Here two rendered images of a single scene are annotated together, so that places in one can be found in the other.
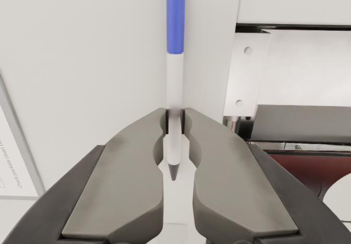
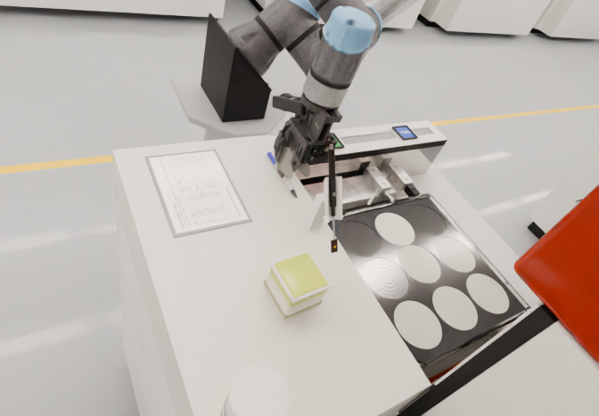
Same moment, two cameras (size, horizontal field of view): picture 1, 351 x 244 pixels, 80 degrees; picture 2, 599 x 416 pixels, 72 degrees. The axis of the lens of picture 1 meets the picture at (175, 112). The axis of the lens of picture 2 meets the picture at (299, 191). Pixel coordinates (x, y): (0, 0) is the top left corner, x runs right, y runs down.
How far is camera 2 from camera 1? 0.85 m
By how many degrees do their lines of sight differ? 71
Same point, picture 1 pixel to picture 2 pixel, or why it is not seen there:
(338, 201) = (389, 234)
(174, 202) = (303, 210)
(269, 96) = not seen: hidden behind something
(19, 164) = (239, 205)
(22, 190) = (241, 216)
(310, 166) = (356, 220)
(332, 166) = (365, 217)
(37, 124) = (242, 191)
